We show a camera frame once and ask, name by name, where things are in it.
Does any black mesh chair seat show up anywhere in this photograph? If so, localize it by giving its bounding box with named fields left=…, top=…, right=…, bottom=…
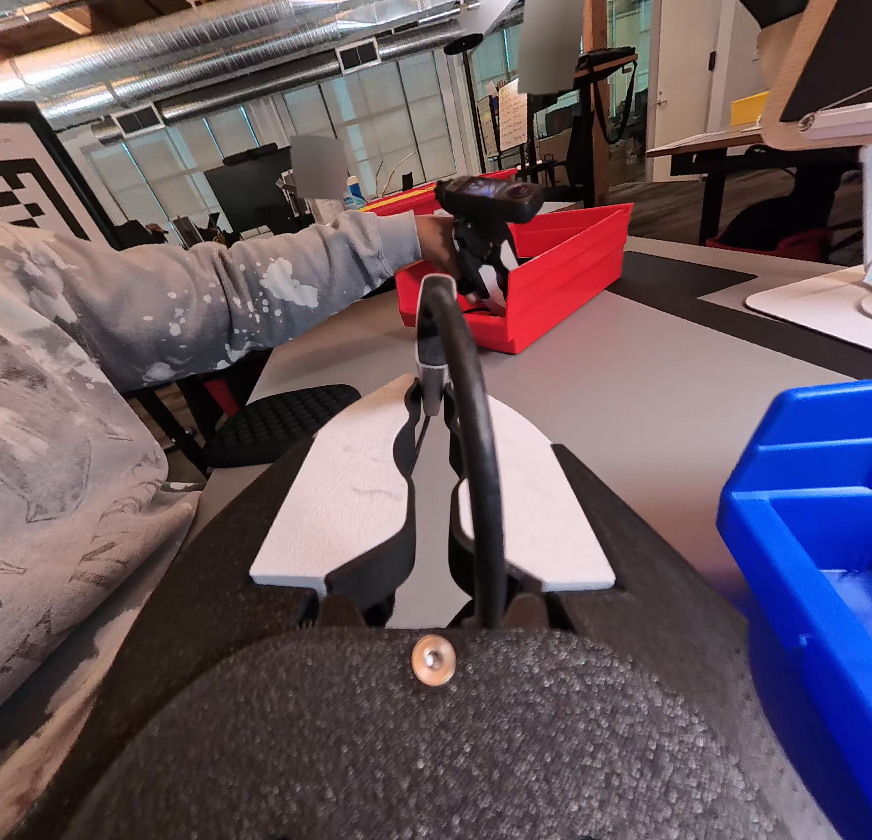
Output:
left=204, top=385, right=362, bottom=469

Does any long red plastic bin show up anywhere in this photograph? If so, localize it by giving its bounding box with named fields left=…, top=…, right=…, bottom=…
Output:
left=360, top=167, right=520, bottom=217

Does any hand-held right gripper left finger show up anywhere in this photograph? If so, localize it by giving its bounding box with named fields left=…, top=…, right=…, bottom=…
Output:
left=248, top=374, right=418, bottom=599

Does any black hub cable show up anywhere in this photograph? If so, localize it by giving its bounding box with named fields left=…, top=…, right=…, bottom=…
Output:
left=417, top=278, right=510, bottom=631

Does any black white marker board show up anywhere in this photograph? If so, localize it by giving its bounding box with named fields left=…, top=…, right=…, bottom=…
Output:
left=0, top=100, right=120, bottom=248

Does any black floor lamp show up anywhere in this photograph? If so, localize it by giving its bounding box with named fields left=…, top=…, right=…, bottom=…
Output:
left=444, top=32, right=489, bottom=174

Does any person's grey printed clothing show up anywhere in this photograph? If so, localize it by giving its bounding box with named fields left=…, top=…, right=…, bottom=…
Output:
left=0, top=220, right=205, bottom=827

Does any black monitor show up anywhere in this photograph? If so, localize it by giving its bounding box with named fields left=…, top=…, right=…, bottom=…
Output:
left=204, top=145, right=295, bottom=236

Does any person's left hand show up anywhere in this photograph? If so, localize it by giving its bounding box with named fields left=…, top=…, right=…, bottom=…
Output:
left=414, top=214, right=478, bottom=304

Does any white stand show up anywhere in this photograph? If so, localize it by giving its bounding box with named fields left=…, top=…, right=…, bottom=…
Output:
left=744, top=100, right=872, bottom=352

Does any yellow box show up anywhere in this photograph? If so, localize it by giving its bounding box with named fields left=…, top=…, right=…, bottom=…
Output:
left=730, top=90, right=771, bottom=129

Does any blue plastic bin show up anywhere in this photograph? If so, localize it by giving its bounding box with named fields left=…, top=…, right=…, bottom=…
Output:
left=715, top=378, right=872, bottom=840

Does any wooden board with dark screen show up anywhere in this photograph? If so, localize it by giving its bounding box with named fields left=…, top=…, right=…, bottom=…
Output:
left=759, top=0, right=872, bottom=153

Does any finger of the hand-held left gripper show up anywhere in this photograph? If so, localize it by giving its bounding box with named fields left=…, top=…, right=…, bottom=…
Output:
left=476, top=240, right=522, bottom=311

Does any whiteboard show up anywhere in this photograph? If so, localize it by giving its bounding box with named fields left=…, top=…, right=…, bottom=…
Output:
left=477, top=79, right=530, bottom=156

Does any wooden post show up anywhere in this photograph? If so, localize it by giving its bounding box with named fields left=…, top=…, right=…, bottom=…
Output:
left=579, top=0, right=610, bottom=207

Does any black bag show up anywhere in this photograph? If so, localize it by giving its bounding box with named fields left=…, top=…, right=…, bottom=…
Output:
left=575, top=46, right=639, bottom=146

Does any silver air duct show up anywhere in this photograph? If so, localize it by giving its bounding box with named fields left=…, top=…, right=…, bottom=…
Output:
left=0, top=0, right=488, bottom=129

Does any wooden desk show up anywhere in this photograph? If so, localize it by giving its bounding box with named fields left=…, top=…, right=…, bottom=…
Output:
left=646, top=126, right=862, bottom=244

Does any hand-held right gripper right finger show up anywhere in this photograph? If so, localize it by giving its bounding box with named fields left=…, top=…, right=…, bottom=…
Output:
left=446, top=383, right=617, bottom=596

